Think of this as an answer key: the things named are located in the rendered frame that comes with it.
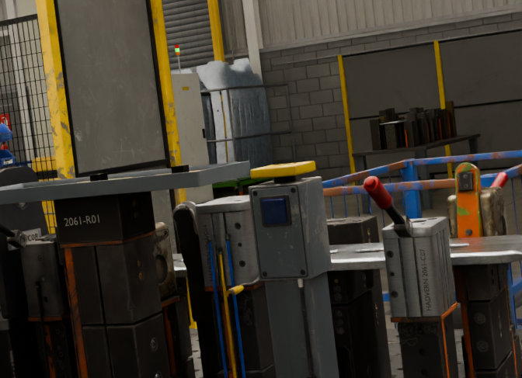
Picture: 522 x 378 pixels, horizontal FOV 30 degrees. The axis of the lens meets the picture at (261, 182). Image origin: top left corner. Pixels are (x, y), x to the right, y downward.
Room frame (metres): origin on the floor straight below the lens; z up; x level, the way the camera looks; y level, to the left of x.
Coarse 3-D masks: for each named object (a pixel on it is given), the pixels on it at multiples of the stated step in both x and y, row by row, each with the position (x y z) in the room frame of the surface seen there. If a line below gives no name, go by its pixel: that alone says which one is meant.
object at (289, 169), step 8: (256, 168) 1.14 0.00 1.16; (264, 168) 1.13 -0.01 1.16; (272, 168) 1.12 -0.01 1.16; (280, 168) 1.12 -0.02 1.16; (288, 168) 1.11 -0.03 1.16; (296, 168) 1.11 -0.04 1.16; (304, 168) 1.13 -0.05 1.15; (312, 168) 1.15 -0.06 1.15; (256, 176) 1.13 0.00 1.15; (264, 176) 1.13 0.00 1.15; (272, 176) 1.12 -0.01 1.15; (280, 176) 1.12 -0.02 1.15; (288, 176) 1.14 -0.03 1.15
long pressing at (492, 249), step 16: (464, 240) 1.45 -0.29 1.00; (480, 240) 1.43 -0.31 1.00; (496, 240) 1.41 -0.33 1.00; (512, 240) 1.40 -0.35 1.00; (176, 256) 1.66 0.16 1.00; (336, 256) 1.44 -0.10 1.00; (352, 256) 1.42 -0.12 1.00; (368, 256) 1.41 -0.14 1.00; (384, 256) 1.37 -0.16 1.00; (464, 256) 1.31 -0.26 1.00; (480, 256) 1.30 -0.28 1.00; (496, 256) 1.29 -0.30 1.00; (512, 256) 1.29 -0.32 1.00; (176, 272) 1.50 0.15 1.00
